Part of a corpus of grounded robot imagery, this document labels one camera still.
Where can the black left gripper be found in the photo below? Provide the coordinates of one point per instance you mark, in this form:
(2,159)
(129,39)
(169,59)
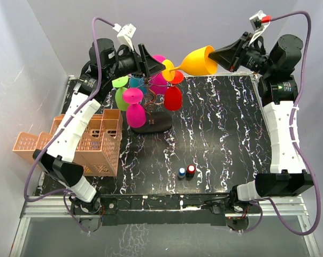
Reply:
(150,65)

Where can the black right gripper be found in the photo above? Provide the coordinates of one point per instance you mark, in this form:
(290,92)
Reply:
(228,56)

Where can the blue plastic wine glass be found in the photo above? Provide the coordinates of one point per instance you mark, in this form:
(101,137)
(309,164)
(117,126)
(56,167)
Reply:
(136,82)

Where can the magenta plastic wine glass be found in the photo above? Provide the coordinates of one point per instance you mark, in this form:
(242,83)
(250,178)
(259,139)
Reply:
(158,84)

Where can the orange plastic wine glass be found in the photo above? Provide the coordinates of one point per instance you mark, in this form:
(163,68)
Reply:
(196,63)

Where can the green plastic wine glass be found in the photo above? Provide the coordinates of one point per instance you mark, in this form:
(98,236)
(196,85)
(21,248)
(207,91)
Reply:
(119,84)

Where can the red plastic wine glass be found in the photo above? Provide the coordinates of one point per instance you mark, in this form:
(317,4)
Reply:
(173,95)

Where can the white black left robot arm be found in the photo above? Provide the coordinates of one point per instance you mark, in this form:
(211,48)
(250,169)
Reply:
(94,84)

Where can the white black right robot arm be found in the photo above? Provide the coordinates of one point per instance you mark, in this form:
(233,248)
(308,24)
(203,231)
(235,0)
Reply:
(278,91)

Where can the metal wine glass rack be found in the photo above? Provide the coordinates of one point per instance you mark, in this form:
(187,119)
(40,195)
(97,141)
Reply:
(158,118)

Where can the peach plastic basket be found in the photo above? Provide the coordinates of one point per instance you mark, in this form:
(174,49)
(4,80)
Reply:
(97,151)

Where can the blue capped small bottle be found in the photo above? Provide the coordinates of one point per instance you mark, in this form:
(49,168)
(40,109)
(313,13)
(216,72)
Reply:
(181,173)

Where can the red capped small bottle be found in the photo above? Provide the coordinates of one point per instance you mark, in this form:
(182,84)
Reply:
(190,172)

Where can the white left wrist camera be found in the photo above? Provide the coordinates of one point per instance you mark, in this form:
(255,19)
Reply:
(125,34)

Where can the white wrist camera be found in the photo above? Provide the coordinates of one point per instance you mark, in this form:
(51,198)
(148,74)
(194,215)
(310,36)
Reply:
(259,21)
(125,34)

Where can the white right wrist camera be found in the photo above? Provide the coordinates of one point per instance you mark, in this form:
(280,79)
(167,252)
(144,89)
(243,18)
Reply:
(259,21)

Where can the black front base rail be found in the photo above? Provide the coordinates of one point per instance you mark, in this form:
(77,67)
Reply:
(217,209)

